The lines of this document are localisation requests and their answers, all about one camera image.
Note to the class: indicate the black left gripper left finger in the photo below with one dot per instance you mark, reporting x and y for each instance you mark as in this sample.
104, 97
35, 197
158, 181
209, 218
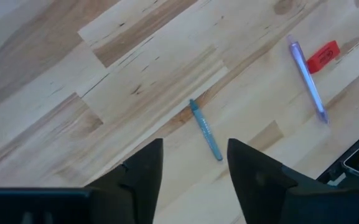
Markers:
73, 205

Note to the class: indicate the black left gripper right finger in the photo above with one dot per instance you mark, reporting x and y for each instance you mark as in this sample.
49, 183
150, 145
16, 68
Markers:
275, 199

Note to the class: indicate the red eraser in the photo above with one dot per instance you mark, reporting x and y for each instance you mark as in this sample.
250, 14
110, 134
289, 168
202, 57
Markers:
323, 56

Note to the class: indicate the purple translucent pen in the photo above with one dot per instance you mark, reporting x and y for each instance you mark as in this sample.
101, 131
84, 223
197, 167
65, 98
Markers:
306, 77

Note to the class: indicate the teal crayon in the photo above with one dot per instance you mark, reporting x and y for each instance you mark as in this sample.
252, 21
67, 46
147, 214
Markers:
206, 130

